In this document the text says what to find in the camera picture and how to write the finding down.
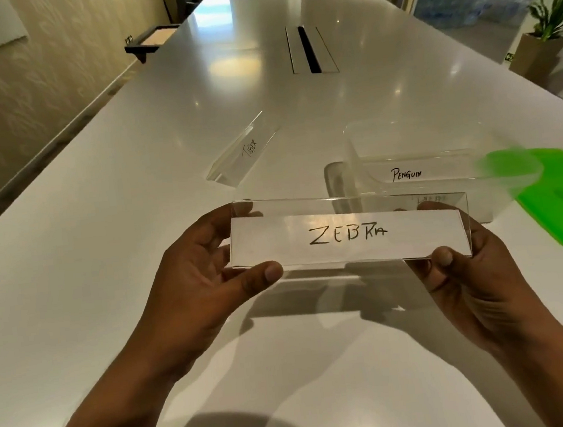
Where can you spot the person's left hand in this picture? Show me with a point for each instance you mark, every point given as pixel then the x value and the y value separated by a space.
pixel 191 304

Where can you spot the person's right hand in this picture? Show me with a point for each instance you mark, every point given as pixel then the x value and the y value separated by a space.
pixel 478 296

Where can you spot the clear plastic container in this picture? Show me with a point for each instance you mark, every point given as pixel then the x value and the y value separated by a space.
pixel 352 179

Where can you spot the small green white sign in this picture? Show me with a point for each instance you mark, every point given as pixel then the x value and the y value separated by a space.
pixel 509 56

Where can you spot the black side table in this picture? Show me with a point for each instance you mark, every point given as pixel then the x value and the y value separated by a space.
pixel 155 38

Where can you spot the tall snake plant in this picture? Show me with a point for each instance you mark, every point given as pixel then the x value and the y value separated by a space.
pixel 170 0

